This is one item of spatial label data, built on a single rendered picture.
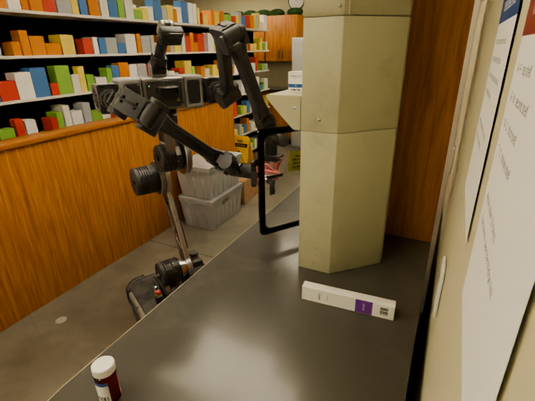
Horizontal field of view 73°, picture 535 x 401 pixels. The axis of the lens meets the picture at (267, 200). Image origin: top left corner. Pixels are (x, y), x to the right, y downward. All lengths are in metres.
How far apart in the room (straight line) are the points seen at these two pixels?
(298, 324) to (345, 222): 0.35
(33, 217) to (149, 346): 1.91
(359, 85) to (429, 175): 0.51
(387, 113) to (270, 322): 0.68
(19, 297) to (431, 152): 2.59
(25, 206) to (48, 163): 0.31
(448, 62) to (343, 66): 0.44
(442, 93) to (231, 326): 1.00
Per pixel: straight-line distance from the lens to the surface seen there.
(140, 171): 2.34
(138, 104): 1.23
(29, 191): 2.77
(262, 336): 1.01
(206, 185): 3.39
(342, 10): 1.04
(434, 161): 1.42
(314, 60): 1.06
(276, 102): 1.11
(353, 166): 1.12
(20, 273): 2.88
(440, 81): 1.37
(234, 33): 1.47
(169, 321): 1.09
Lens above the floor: 1.64
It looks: 23 degrees down
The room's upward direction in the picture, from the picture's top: 1 degrees counter-clockwise
